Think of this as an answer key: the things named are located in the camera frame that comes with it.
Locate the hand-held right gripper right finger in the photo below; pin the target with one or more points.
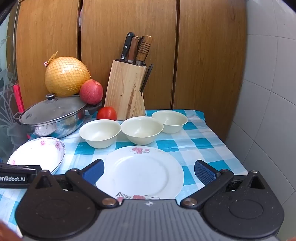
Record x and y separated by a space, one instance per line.
204 172

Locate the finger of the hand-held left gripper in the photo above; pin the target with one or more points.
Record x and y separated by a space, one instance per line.
20 166

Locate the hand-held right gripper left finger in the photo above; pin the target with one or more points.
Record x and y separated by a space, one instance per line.
93 172

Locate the white floral deep plate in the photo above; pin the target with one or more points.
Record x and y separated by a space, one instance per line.
34 154

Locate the cream bowl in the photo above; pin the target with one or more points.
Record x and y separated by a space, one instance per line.
99 135
142 131
170 121

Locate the blue white checked tablecloth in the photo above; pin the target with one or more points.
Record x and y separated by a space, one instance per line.
196 143

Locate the stainless steel pot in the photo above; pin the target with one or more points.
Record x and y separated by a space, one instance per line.
57 130

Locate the red tomato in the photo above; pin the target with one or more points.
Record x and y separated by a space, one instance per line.
106 113

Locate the glass pot lid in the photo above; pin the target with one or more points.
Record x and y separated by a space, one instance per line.
50 110

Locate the red plastic board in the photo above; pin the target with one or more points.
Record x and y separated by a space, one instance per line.
19 95

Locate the red apple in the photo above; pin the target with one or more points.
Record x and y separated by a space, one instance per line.
91 91

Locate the frosted patterned glass panel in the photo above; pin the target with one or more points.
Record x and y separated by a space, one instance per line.
5 81

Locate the wooden knife block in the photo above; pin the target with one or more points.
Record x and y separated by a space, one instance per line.
123 90

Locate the pomelo in yellow net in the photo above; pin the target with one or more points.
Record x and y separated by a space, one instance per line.
66 76

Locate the wooden cabinet door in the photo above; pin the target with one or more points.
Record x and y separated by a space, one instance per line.
111 27
208 58
46 34

